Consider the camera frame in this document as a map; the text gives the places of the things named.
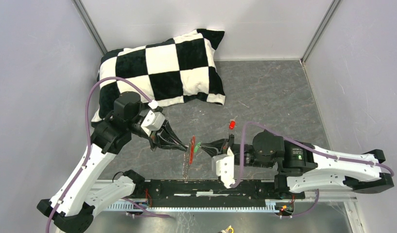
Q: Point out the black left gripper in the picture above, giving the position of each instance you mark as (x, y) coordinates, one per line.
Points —
(161, 138)

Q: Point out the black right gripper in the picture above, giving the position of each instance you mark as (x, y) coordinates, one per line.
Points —
(218, 145)

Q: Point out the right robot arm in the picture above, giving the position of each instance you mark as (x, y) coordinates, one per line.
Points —
(300, 166)

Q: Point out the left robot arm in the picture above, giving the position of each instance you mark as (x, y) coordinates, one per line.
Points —
(73, 208)

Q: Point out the yellow carabiner with keys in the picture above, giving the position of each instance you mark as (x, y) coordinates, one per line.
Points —
(229, 229)

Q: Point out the black white checkered pillow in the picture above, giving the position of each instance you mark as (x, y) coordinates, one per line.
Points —
(175, 71)

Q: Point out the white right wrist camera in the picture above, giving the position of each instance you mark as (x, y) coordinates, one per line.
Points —
(223, 166)

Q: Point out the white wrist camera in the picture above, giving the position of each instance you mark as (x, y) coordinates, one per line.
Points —
(153, 121)
(223, 166)

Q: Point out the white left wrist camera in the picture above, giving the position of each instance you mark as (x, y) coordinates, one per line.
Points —
(153, 121)

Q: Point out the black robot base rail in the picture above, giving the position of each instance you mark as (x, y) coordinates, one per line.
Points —
(207, 193)

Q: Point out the grey slotted cable duct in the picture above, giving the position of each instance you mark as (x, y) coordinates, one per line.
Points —
(125, 206)

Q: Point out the aluminium corner post left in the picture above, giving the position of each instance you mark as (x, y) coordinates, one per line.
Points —
(90, 25)

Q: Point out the aluminium corner post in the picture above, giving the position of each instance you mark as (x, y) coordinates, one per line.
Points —
(320, 30)
(90, 25)

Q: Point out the aluminium corner post right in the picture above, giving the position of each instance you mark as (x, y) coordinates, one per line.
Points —
(320, 30)

